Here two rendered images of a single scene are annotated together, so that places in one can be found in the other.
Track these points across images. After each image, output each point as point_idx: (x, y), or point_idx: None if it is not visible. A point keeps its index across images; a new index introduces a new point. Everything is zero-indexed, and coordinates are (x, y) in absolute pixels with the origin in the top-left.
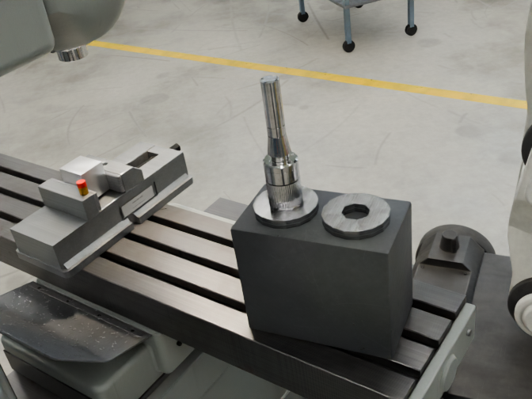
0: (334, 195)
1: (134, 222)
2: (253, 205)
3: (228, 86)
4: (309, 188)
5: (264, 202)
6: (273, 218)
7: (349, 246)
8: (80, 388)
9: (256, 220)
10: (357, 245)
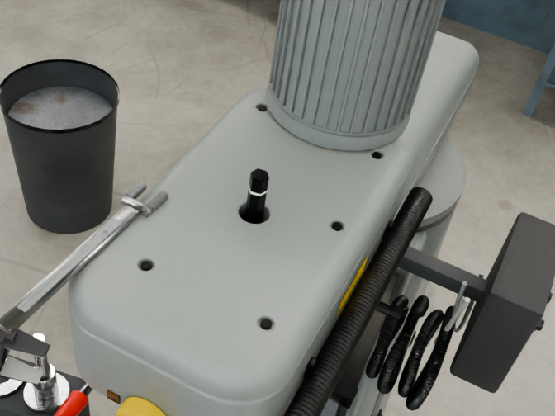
0: (11, 405)
1: None
2: (68, 390)
3: None
4: (27, 404)
5: (60, 392)
6: (56, 375)
7: (12, 356)
8: None
9: (68, 385)
10: (7, 356)
